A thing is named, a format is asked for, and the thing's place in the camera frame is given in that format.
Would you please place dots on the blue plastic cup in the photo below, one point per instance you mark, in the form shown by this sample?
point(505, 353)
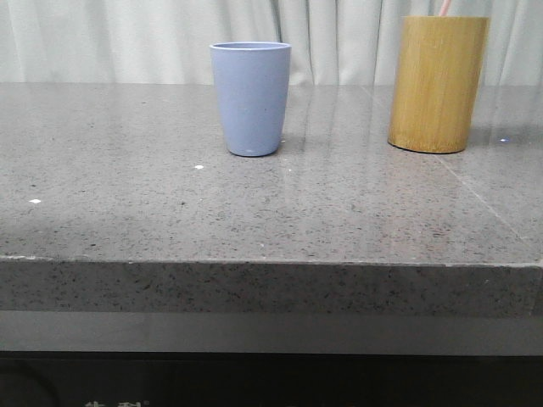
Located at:
point(251, 81)

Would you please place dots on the bamboo cylindrical holder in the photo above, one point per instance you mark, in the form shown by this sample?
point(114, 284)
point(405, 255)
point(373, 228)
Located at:
point(436, 83)

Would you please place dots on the white curtain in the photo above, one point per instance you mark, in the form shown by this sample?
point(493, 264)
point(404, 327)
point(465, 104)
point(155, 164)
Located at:
point(168, 42)

